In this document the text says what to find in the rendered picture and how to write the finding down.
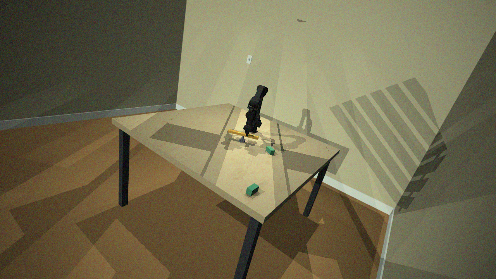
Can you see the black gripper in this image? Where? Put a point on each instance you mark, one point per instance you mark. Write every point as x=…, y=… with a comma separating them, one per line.
x=248, y=127

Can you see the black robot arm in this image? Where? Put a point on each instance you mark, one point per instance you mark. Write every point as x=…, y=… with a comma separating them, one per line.
x=254, y=107

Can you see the green block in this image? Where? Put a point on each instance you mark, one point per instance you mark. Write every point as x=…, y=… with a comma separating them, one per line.
x=270, y=150
x=252, y=189

